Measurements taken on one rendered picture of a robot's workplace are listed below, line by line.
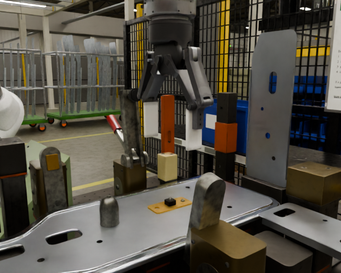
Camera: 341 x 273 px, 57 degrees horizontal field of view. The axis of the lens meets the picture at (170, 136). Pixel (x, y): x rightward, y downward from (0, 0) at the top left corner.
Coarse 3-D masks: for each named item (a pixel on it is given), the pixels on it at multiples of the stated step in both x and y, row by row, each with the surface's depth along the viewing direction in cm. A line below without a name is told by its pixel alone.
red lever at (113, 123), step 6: (108, 120) 77; (114, 120) 77; (114, 126) 76; (120, 126) 76; (114, 132) 76; (120, 132) 75; (120, 138) 74; (132, 150) 72; (132, 156) 70; (138, 156) 71
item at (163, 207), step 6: (168, 198) 61; (174, 198) 63; (180, 198) 63; (156, 204) 60; (162, 204) 60; (168, 204) 59; (174, 204) 60; (180, 204) 60; (186, 204) 60; (156, 210) 58; (162, 210) 58; (168, 210) 58
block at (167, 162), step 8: (168, 152) 75; (160, 160) 73; (168, 160) 72; (176, 160) 74; (160, 168) 74; (168, 168) 73; (176, 168) 74; (160, 176) 74; (168, 176) 73; (176, 176) 74; (160, 184) 75
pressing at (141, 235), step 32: (128, 192) 66; (160, 192) 67; (192, 192) 67; (256, 192) 68; (32, 224) 52; (64, 224) 53; (96, 224) 53; (128, 224) 53; (160, 224) 53; (32, 256) 44; (64, 256) 44; (96, 256) 44; (128, 256) 44; (160, 256) 45
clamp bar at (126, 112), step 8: (136, 88) 67; (120, 96) 69; (128, 96) 68; (136, 96) 67; (120, 104) 69; (128, 104) 70; (136, 104) 70; (128, 112) 70; (136, 112) 70; (128, 120) 68; (136, 120) 70; (128, 128) 68; (136, 128) 70; (128, 136) 69; (136, 136) 71; (128, 144) 69; (136, 144) 71; (128, 152) 69; (136, 152) 72
